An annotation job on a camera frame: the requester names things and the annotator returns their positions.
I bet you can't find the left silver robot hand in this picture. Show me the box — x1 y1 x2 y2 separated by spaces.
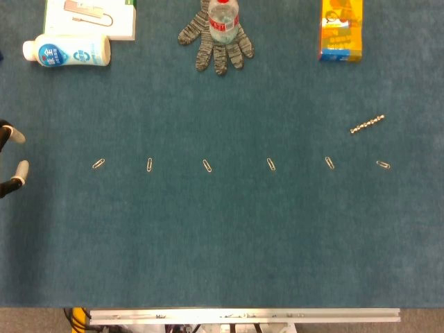
0 119 31 199

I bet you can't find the metal magnetic rod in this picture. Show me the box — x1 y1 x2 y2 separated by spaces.
350 114 386 135

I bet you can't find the white blue label bottle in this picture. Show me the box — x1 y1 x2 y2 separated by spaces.
22 33 112 68

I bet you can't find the white adapter product box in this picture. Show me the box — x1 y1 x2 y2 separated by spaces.
43 0 137 42

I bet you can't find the grey knit work glove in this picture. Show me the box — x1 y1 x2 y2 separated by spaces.
178 9 255 76

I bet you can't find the blue felt table mat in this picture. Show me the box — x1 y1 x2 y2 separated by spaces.
0 0 444 309

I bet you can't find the clear red cap bottle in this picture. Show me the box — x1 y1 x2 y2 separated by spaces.
207 0 241 45

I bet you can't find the yellow orange carton box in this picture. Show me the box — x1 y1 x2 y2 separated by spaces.
318 0 364 63

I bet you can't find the black cable bundle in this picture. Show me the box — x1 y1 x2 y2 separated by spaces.
63 307 92 332

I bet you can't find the aluminium profile rail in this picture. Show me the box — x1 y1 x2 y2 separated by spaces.
89 308 401 325

